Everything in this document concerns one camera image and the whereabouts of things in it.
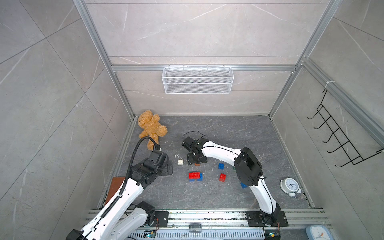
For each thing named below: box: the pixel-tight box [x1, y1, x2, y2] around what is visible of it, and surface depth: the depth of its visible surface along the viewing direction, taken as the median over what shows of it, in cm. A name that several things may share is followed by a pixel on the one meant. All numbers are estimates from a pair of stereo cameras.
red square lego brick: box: [219, 173, 226, 183], surface depth 87 cm
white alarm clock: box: [280, 177, 302, 197], surface depth 82 cm
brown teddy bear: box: [137, 110, 168, 151], surface depth 106 cm
